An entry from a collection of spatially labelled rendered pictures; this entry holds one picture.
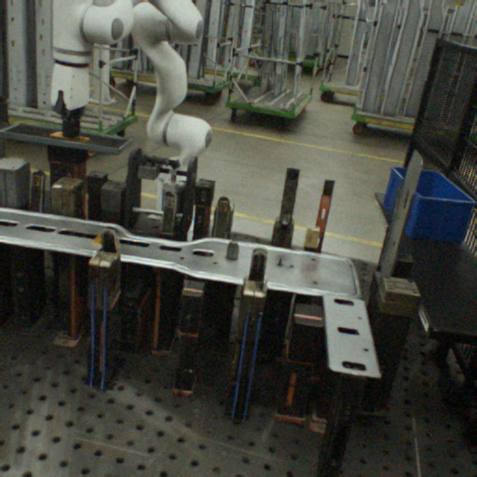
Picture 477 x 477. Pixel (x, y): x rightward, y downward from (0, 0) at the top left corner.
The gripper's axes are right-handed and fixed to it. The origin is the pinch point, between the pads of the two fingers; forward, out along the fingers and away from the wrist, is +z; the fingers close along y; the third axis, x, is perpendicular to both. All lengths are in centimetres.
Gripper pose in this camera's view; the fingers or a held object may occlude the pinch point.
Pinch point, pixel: (71, 128)
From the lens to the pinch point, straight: 139.1
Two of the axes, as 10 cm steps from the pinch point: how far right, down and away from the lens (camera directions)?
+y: -2.3, 3.9, -8.9
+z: -1.5, 8.9, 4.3
